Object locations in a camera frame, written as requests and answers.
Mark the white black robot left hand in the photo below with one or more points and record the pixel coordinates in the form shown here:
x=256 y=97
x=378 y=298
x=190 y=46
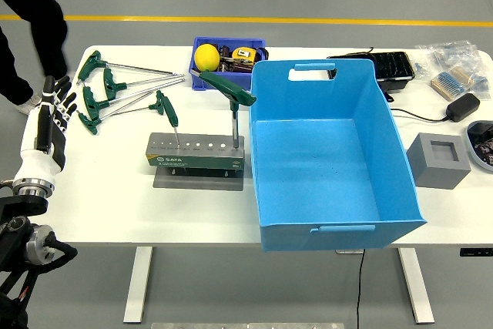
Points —
x=40 y=152

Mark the grey green hex key holder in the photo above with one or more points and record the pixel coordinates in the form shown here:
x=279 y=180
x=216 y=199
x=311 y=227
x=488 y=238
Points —
x=192 y=159

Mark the light blue plastic box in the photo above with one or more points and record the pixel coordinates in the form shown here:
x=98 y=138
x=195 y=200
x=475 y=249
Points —
x=316 y=167

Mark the person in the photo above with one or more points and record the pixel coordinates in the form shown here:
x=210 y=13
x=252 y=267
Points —
x=42 y=5

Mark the white table leg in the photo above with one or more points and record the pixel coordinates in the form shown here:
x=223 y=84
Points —
x=418 y=286
x=136 y=286

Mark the dark blue plastic bin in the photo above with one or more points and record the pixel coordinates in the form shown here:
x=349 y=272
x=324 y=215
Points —
x=198 y=84

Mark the yellow lemon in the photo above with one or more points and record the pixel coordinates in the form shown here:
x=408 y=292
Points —
x=206 y=57

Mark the black round part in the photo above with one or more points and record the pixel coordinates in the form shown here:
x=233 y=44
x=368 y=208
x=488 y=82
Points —
x=225 y=52

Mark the yellow tape measure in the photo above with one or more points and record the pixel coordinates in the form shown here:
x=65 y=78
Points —
x=243 y=54

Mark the black flat case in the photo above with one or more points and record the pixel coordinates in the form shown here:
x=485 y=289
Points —
x=396 y=67

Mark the grey cube with recess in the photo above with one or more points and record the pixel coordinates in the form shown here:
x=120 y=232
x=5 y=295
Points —
x=423 y=167

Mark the beige component strip pack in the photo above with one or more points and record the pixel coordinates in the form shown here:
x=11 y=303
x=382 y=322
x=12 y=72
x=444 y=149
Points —
x=452 y=83

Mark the black power adapter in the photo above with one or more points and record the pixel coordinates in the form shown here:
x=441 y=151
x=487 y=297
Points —
x=462 y=107

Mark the clear bag of blue parts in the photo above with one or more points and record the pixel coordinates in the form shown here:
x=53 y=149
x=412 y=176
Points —
x=483 y=82
x=454 y=53

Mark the round grey tray with parts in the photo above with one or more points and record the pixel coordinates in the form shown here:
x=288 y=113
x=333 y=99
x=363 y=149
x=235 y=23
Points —
x=483 y=132

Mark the black table control panel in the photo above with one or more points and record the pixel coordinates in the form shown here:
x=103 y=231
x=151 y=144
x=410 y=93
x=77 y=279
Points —
x=475 y=252

